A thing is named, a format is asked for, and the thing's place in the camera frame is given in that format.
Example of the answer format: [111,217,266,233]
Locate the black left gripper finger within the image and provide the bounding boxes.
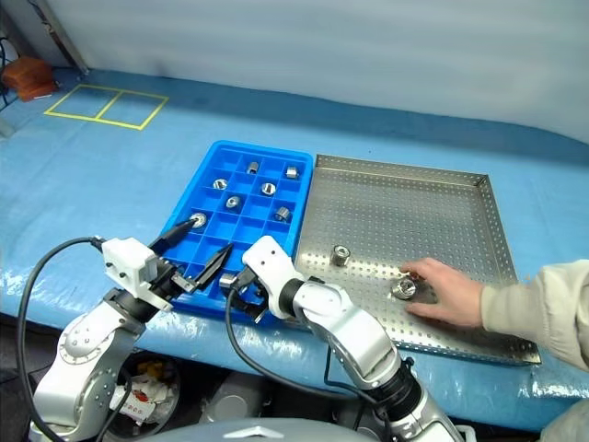
[189,243,234,292]
[147,219,197,260]

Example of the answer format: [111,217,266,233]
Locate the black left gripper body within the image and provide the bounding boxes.
[150,257,198,301]

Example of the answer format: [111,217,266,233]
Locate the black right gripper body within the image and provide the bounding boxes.
[234,271,273,322]

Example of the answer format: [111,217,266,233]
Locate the blue plastic compartment tray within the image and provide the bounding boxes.
[158,139,316,324]

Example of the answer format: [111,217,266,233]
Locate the perforated steel tray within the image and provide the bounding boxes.
[291,153,542,366]

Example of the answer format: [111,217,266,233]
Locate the person's bare hand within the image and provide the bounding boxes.
[398,257,487,330]

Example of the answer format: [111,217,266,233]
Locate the grey round cylinder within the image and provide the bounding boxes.
[333,404,386,441]
[199,381,269,424]

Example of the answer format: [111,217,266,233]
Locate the grey robot torso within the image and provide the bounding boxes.
[173,416,365,442]

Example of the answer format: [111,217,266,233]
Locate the black waste bin with wrappers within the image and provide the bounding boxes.
[98,351,186,439]

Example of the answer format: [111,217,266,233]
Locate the yellow tape double square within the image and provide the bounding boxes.
[42,83,170,132]

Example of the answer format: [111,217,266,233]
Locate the orange block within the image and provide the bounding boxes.
[1,58,57,102]

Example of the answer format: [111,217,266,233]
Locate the person's beige clothing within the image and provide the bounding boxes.
[537,399,589,442]

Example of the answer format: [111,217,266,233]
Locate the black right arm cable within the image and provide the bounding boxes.
[225,273,393,416]

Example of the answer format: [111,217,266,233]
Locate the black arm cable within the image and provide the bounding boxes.
[225,273,393,416]
[17,235,106,442]

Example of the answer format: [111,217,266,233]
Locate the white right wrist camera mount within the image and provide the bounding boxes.
[241,235,306,320]

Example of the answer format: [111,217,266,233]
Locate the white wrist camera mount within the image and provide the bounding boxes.
[241,235,306,320]
[100,237,174,312]

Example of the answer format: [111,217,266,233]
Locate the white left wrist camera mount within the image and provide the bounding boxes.
[100,237,174,312]

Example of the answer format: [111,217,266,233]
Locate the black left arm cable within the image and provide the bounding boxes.
[17,235,106,442]

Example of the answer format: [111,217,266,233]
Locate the grey metal frame post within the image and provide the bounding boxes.
[47,0,91,76]

